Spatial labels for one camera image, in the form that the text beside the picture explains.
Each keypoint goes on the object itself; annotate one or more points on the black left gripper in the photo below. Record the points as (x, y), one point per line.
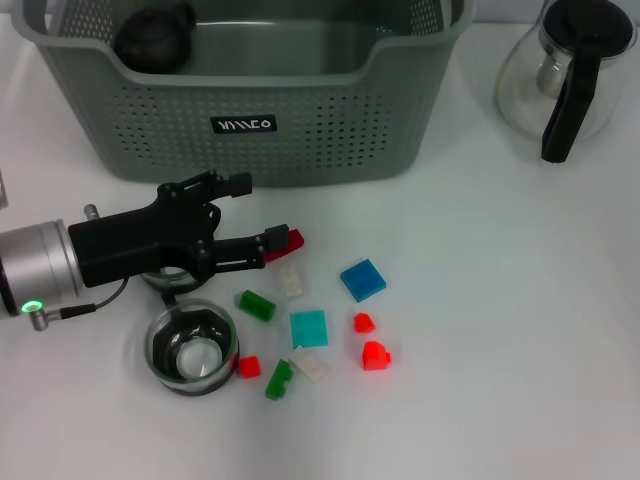
(130, 245)

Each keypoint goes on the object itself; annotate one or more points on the green two-stud brick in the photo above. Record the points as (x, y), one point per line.
(256, 305)

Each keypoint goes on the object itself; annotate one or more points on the large orange-red brick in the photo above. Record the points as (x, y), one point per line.
(375, 356)

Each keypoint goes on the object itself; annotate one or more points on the small orange-red brick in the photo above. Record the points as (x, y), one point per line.
(363, 323)

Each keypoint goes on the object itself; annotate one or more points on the cyan four-stud brick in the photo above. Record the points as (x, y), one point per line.
(310, 327)

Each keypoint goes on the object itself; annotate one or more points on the white two-stud brick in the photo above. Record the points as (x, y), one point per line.
(310, 366)
(291, 282)

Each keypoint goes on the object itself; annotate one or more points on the grey perforated storage bin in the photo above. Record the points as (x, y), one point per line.
(300, 145)

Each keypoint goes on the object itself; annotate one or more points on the dark red curved brick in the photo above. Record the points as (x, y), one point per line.
(295, 242)

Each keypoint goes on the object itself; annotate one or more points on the green notched brick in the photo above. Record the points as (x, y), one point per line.
(276, 385)

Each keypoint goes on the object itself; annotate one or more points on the dark clay teapot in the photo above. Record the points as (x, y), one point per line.
(150, 42)

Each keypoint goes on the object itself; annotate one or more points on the blue four-stud brick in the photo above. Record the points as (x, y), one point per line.
(363, 281)

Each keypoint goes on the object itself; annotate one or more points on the red single-stud brick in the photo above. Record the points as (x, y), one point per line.
(250, 367)

